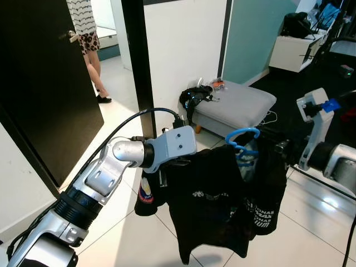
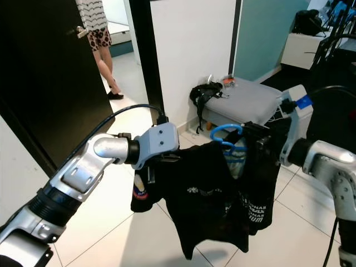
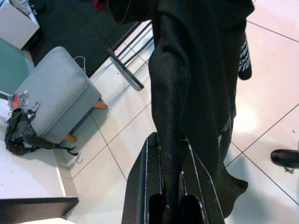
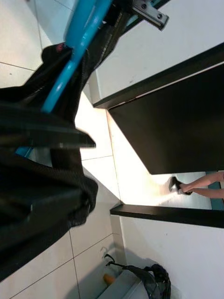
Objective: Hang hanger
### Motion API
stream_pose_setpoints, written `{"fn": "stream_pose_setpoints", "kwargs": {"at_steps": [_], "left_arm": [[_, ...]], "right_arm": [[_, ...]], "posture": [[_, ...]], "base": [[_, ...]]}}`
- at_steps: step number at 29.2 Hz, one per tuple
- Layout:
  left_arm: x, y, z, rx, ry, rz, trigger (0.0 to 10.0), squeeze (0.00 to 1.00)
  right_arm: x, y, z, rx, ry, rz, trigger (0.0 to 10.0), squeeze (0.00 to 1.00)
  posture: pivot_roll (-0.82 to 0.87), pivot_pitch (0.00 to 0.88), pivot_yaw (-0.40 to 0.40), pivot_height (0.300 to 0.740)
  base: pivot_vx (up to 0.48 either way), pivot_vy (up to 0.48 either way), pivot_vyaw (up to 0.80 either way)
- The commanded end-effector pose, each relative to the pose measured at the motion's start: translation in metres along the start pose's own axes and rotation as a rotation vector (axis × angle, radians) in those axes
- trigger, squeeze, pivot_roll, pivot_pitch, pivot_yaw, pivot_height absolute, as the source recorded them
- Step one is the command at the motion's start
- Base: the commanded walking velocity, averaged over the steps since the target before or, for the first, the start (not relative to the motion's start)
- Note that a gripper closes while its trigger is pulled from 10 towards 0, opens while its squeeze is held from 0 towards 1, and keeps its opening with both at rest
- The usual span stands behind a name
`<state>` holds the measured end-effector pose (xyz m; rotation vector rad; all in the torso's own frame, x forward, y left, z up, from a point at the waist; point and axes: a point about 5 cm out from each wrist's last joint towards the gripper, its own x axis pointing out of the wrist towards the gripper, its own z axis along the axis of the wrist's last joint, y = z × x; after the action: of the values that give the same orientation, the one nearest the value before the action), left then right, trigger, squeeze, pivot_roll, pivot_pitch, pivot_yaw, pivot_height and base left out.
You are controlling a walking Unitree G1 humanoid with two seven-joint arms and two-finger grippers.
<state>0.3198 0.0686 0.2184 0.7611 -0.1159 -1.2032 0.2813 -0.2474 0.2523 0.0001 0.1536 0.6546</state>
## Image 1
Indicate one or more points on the black door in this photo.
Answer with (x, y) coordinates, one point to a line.
(44, 83)

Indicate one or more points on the white cabinet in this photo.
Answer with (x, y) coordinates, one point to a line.
(292, 53)

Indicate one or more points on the small red object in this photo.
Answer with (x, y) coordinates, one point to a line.
(218, 84)

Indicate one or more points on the black printed T-shirt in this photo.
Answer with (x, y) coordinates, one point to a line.
(206, 211)

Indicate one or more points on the person in patterned dress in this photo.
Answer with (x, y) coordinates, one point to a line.
(89, 41)

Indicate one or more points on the blue plastic hanger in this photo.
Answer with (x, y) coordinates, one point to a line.
(243, 132)

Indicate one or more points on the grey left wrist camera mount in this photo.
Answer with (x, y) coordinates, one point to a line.
(172, 147)

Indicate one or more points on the black clothes rack frame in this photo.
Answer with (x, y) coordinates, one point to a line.
(325, 47)

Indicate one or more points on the black backpack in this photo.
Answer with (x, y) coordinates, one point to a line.
(297, 25)

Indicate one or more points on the grey ottoman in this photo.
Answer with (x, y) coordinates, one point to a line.
(239, 103)

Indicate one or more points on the black foam floor mat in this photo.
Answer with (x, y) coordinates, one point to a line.
(289, 83)

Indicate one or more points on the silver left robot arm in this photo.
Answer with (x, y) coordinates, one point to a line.
(83, 192)

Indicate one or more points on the black door frame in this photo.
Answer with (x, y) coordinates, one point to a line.
(139, 67)

